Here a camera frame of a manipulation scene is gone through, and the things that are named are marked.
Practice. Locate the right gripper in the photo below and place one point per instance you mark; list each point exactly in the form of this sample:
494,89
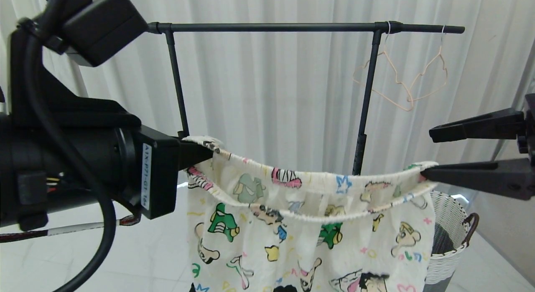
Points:
530,120

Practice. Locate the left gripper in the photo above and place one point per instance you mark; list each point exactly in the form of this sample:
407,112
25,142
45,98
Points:
83,166

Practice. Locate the pink clothes hanger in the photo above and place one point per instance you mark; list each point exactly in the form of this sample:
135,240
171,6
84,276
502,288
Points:
430,92
380,94

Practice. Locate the cream printed garment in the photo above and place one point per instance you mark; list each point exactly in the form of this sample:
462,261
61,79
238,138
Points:
301,242

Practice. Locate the white laundry basket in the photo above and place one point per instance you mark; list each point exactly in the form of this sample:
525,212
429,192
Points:
445,242

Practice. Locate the black clothes rack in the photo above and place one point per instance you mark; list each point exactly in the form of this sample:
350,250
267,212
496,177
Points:
271,27

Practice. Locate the white curtain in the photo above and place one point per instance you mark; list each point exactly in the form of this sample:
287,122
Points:
271,87

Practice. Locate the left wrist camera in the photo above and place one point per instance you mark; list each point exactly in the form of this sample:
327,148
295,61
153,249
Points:
104,28

